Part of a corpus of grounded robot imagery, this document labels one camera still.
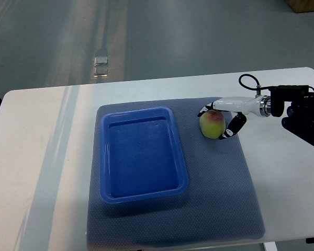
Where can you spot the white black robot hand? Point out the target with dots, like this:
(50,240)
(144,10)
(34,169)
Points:
(241,106)

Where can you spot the green red peach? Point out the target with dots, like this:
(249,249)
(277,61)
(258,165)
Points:
(212,124)

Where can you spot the wooden box corner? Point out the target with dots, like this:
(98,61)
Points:
(301,6)

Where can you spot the blue plastic tray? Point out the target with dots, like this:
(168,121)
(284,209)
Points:
(141,156)

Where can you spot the grey textured mat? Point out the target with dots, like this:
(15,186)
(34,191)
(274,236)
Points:
(219,204)

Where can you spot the metal floor plate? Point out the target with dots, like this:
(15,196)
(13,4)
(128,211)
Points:
(101,66)

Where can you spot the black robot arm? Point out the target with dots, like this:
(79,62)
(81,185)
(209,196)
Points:
(298,103)

